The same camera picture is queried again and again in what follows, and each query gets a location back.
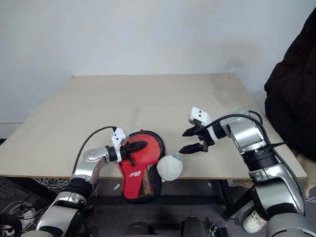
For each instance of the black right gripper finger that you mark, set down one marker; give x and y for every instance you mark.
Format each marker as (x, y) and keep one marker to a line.
(192, 149)
(191, 132)

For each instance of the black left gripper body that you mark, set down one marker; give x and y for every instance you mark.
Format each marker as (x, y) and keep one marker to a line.
(124, 150)

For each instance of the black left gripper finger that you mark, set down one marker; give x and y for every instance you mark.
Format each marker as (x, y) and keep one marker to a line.
(134, 149)
(138, 144)

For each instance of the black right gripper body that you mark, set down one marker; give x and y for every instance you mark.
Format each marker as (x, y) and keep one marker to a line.
(204, 138)

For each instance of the red table tennis paddle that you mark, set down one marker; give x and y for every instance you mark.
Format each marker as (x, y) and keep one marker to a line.
(150, 150)

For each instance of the white grey plush toy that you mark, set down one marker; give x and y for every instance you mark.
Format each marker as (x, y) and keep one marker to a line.
(169, 168)

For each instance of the red black paddle case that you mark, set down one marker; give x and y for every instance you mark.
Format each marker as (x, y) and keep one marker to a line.
(130, 185)

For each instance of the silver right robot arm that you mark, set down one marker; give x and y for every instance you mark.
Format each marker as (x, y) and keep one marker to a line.
(247, 133)

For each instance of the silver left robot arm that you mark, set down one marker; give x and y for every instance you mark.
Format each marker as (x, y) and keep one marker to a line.
(86, 168)

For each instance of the white sneaker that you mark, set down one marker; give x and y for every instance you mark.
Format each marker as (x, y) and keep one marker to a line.
(254, 222)

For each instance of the person in black coat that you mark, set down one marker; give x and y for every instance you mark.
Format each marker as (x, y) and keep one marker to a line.
(293, 98)

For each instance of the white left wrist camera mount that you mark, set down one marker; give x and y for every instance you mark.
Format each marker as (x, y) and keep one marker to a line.
(118, 135)

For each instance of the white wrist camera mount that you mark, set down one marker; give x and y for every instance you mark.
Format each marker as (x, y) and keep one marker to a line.
(118, 135)
(200, 114)

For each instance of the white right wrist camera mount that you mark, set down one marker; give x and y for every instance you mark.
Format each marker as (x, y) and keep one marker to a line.
(200, 114)

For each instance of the black metal table frame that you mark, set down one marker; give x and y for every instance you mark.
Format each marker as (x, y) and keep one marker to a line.
(225, 197)

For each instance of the white wall skirting board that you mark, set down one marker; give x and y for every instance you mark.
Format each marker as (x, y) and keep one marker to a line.
(10, 129)

